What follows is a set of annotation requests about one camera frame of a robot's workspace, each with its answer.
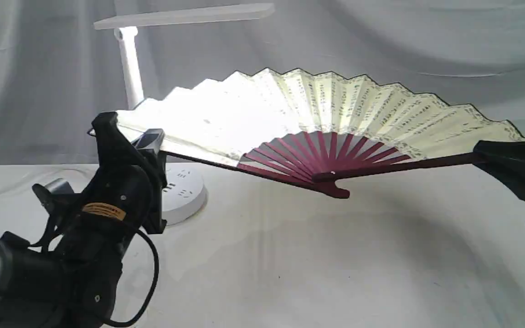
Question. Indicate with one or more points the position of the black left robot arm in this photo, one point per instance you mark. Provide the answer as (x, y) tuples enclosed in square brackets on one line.
[(69, 278)]

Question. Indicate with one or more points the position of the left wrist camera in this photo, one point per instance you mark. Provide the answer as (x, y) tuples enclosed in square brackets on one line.
[(56, 195)]

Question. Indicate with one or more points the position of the folding paper fan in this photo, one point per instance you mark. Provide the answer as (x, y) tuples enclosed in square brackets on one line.
[(311, 130)]

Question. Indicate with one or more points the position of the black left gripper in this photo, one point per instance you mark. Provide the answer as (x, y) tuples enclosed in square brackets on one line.
[(123, 196)]

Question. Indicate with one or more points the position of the white desk lamp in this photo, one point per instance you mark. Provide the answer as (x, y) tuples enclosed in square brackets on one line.
[(185, 192)]

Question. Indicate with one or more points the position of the grey backdrop curtain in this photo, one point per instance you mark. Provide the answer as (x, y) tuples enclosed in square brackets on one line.
[(57, 72)]

